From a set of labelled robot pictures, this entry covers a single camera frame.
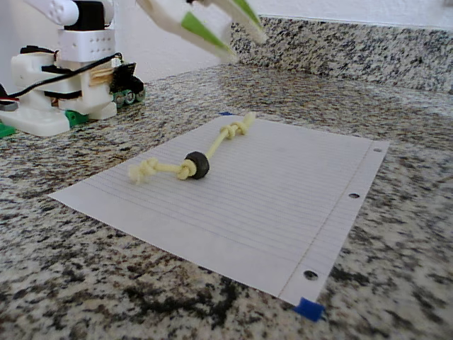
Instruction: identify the pale yellow knotted rope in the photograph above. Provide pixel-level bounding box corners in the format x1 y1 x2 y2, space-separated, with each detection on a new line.
127 112 258 185

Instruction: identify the black hex nut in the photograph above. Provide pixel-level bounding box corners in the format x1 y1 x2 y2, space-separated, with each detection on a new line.
184 151 210 181

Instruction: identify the black circuit board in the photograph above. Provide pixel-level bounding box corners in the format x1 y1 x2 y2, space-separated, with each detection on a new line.
109 62 146 94

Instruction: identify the green round roll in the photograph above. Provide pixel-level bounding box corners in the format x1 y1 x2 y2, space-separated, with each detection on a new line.
113 88 147 108

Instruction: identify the speckled granite backsplash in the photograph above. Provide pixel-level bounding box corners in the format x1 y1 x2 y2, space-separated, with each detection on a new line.
229 13 453 94

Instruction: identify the lined white paper sheet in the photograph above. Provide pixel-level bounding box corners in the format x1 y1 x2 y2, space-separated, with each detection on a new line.
48 115 391 306

